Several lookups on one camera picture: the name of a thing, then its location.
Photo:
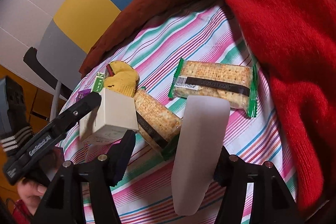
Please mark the wooden cabinet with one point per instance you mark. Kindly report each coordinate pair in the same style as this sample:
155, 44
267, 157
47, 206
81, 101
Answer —
38, 107

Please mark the grey yellow blue chair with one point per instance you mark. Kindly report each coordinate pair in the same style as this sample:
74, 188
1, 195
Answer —
74, 29

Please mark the cracker pack green wrapper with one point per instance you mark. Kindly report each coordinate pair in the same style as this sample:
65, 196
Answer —
235, 83

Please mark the striped pink green tablecloth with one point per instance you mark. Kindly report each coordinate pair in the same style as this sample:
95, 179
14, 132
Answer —
204, 31

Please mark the purple snack wrapper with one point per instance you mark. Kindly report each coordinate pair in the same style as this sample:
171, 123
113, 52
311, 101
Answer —
83, 93

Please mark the bright red sweater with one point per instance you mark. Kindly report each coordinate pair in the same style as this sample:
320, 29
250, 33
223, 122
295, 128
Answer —
294, 42

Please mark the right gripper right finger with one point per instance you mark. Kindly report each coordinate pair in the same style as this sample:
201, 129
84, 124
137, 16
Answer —
272, 201

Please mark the small green packet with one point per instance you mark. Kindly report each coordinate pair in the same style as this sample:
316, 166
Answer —
98, 82

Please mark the person hand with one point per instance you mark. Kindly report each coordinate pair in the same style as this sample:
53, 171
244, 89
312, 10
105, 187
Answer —
31, 193

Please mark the cream carton box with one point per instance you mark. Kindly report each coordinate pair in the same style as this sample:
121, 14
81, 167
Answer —
110, 121

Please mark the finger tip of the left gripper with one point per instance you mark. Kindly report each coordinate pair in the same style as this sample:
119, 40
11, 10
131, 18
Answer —
69, 117

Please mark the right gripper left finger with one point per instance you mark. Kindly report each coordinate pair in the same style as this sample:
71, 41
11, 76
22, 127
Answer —
63, 200

